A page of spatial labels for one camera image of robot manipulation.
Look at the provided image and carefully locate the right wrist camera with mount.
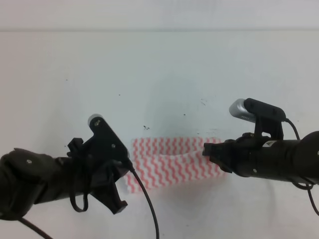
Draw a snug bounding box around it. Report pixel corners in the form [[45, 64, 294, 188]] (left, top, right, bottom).
[[229, 98, 286, 140]]

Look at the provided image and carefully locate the left black camera cable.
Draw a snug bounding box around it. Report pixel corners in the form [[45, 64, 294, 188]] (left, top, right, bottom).
[[69, 159, 160, 239]]

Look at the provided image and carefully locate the right black camera cable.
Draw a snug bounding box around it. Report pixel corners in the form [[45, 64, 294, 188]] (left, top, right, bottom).
[[283, 118, 319, 217]]

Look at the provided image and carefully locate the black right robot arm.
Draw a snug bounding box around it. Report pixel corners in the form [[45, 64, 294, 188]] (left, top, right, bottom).
[[202, 131, 319, 185]]

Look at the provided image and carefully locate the black camera cable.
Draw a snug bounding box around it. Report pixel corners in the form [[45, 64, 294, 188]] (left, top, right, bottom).
[[283, 118, 319, 217], [69, 159, 160, 239]]

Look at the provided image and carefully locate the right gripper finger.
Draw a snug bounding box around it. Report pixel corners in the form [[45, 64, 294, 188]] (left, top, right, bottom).
[[203, 143, 225, 156], [209, 155, 232, 173]]

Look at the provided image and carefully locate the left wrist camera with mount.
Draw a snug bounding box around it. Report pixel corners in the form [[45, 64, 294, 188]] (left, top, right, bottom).
[[88, 114, 129, 164]]

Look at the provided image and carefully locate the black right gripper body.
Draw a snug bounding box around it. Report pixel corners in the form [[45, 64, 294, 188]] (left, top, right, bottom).
[[221, 133, 254, 174]]

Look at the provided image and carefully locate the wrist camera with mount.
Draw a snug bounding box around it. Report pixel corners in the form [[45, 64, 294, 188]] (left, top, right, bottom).
[[229, 98, 286, 140], [88, 114, 129, 164]]

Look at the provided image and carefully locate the pink white striped towel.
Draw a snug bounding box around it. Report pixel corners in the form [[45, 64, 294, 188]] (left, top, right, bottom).
[[131, 136, 225, 190]]

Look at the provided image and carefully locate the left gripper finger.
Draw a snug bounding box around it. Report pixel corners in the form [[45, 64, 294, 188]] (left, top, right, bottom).
[[96, 183, 128, 215]]

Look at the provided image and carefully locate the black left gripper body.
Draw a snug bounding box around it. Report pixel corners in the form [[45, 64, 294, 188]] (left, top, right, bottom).
[[67, 138, 125, 198]]

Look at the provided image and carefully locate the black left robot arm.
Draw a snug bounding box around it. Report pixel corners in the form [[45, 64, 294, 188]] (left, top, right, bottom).
[[0, 138, 128, 221]]

